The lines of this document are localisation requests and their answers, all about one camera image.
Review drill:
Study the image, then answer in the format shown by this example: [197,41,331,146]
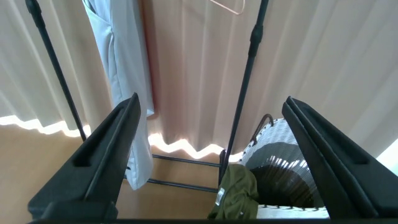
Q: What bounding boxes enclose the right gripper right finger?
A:
[282,96,398,220]

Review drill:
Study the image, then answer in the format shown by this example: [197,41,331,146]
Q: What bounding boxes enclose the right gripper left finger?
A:
[27,92,142,220]

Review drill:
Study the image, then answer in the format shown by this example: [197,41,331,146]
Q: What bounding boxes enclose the green garment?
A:
[207,164,261,220]

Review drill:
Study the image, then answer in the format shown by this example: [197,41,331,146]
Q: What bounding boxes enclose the pale grey shorts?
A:
[82,0,155,191]

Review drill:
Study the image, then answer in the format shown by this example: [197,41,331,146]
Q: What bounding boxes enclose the white laundry basket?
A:
[239,113,330,220]

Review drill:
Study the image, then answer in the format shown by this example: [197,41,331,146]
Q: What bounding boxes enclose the black clothes rack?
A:
[24,0,270,194]

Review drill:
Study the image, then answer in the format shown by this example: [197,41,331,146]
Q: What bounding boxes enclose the pink clothes hanger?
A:
[208,0,246,16]

